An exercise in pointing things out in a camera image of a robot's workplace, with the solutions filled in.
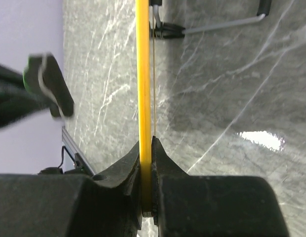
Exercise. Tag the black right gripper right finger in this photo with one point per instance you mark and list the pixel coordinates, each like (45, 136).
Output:
(211, 206)

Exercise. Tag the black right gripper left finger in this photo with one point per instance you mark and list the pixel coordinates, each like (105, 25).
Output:
(73, 205)

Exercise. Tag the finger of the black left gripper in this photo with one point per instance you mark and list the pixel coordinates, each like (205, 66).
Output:
(15, 102)

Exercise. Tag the yellow framed whiteboard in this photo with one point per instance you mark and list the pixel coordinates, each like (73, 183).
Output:
(144, 106)

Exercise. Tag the aluminium front rail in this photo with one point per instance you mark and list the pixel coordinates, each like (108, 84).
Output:
(74, 149)

